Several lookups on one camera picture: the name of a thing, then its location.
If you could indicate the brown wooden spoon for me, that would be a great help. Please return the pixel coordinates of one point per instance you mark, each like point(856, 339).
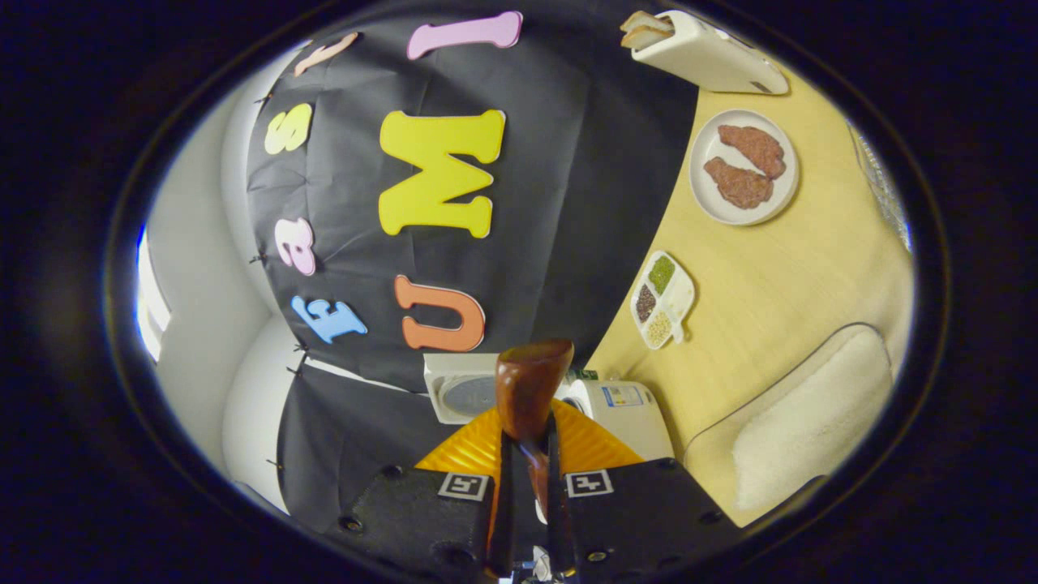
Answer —
point(527, 389)

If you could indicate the black backdrop cloth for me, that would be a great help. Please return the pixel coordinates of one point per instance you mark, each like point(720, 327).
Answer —
point(568, 203)

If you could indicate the white toaster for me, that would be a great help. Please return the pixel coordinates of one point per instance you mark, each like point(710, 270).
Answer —
point(714, 57)

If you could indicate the clear box of white rice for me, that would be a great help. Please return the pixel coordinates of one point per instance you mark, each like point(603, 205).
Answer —
point(811, 422)

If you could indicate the large ceiling light panel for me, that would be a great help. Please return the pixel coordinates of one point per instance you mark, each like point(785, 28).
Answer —
point(152, 300)

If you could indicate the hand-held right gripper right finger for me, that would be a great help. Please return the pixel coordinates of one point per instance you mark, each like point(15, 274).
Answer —
point(632, 519)

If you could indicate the white divided bean dish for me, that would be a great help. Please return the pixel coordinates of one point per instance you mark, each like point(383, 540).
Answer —
point(679, 302)

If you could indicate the white rice cooker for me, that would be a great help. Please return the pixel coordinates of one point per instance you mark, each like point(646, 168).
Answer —
point(624, 422)

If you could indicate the toast bread slice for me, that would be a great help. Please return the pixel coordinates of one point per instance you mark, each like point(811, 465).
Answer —
point(645, 39)
point(645, 20)

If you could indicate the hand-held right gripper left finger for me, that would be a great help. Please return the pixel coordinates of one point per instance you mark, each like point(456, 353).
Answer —
point(422, 519)

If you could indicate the brown meat piece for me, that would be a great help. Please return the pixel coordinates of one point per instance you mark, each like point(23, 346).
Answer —
point(754, 148)
point(738, 185)

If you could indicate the white round plate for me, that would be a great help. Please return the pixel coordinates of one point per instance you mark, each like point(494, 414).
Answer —
point(705, 203)

